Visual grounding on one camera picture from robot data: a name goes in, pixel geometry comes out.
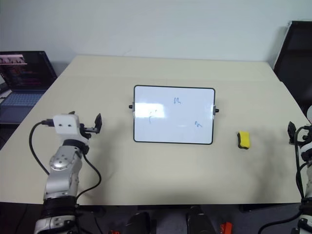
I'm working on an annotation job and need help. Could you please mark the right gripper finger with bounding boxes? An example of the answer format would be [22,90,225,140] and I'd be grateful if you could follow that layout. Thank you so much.
[287,121,296,146]

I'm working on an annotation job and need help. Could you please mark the yellow and black eraser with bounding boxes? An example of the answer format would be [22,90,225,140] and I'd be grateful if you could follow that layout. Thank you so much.
[236,130,252,149]

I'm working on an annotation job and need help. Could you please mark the dark rounded shape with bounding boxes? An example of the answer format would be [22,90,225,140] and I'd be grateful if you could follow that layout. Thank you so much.
[186,205,216,234]
[126,211,151,234]

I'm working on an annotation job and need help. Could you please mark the small red part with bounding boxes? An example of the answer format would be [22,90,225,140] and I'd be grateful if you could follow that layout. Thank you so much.
[220,221,233,234]

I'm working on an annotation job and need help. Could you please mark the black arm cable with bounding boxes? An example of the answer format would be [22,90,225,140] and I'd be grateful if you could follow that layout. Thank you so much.
[257,142,307,234]
[29,118,102,198]

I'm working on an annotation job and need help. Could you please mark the small black-framed whiteboard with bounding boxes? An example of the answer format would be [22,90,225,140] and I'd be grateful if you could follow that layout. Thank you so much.
[128,84,219,145]

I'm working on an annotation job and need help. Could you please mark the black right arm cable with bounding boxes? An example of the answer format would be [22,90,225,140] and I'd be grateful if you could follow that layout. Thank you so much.
[257,142,307,234]

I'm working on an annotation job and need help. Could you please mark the open laptop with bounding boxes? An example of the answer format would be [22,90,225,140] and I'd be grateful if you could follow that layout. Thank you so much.
[0,50,58,124]

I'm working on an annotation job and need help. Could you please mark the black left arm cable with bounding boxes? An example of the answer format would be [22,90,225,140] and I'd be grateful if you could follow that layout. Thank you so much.
[29,118,102,198]

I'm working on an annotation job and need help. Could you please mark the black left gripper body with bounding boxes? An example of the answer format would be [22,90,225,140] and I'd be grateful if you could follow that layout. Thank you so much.
[78,123,97,141]

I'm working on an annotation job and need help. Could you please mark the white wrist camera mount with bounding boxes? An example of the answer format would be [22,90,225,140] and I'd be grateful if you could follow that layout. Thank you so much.
[301,104,312,163]
[53,114,89,145]

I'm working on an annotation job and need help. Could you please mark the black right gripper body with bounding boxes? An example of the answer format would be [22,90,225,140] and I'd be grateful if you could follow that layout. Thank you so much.
[293,125,312,147]

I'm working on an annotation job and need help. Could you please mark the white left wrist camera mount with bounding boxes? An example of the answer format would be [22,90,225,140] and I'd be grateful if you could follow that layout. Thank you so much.
[53,114,89,145]

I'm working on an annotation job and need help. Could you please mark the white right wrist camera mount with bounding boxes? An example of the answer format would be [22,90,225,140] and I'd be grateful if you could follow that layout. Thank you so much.
[301,104,312,163]

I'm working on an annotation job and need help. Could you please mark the black chair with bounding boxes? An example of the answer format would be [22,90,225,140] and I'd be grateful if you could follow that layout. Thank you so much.
[273,20,312,116]

